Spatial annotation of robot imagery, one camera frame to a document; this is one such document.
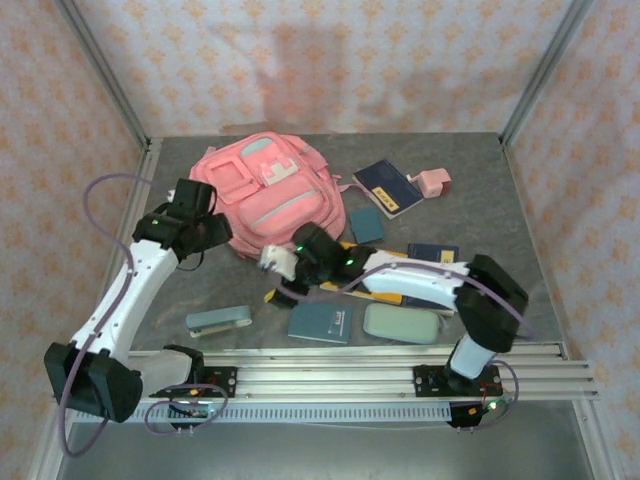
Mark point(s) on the pink school backpack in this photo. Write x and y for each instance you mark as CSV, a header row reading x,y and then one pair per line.
x,y
280,200

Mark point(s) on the grey metal lower panel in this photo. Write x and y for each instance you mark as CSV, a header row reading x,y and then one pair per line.
x,y
325,455

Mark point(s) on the aluminium corner post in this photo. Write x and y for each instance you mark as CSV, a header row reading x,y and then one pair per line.
x,y
546,65
102,65

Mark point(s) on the grey-blue stapler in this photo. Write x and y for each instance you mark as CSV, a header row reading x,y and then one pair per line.
x,y
215,320

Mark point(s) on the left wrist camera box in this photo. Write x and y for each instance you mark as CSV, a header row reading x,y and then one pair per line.
x,y
172,192

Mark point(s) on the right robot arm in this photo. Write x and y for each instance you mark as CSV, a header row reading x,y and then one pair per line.
x,y
425,290

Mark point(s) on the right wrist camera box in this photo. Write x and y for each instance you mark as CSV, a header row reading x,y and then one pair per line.
x,y
277,261

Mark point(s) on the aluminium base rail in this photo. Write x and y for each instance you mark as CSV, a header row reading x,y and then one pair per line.
x,y
325,380

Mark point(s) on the electronics board with LED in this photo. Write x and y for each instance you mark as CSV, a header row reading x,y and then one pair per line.
x,y
192,411
475,412

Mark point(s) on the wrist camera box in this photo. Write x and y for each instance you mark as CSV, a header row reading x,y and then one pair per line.
x,y
172,192
277,261

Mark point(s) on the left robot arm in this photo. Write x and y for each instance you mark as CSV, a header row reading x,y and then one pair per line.
x,y
145,270

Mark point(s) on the yellow cartoon cover book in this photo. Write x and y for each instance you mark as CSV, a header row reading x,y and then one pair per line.
x,y
380,251

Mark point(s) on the small teal notebook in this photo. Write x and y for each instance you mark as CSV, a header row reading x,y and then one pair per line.
x,y
367,225

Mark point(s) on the navy book with yellow label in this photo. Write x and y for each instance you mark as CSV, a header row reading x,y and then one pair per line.
x,y
430,252
385,185

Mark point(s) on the pale green pencil case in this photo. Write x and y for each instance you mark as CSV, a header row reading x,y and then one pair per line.
x,y
400,325

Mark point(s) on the pink pencil sharpener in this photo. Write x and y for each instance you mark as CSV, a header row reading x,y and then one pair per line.
x,y
435,182

